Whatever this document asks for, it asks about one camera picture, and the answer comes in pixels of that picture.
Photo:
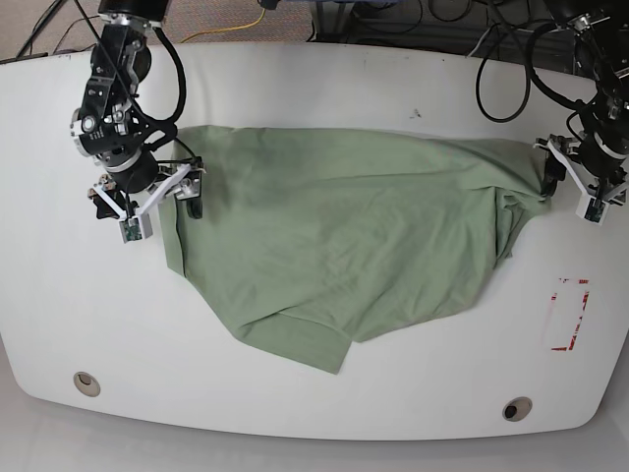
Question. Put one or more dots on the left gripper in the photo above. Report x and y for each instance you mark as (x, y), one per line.
(593, 170)

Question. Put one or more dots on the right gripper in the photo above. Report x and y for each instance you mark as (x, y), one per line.
(146, 174)

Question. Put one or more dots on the green t-shirt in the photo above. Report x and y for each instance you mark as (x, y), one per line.
(313, 239)

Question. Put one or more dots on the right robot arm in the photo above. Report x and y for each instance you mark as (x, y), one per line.
(137, 151)

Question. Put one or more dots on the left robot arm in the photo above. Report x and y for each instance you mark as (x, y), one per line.
(600, 32)

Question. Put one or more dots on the red tape marking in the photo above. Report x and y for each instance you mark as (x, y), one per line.
(566, 309)

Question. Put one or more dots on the left table grommet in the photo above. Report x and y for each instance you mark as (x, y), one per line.
(86, 384)

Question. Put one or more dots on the table grommet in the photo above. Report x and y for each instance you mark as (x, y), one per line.
(86, 384)
(517, 409)

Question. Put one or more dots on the right table grommet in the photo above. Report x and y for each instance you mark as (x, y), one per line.
(517, 409)

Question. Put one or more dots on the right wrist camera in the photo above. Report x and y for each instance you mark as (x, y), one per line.
(135, 228)

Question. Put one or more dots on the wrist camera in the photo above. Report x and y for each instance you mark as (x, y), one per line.
(135, 228)
(592, 209)

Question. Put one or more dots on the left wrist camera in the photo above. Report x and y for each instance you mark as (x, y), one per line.
(592, 209)

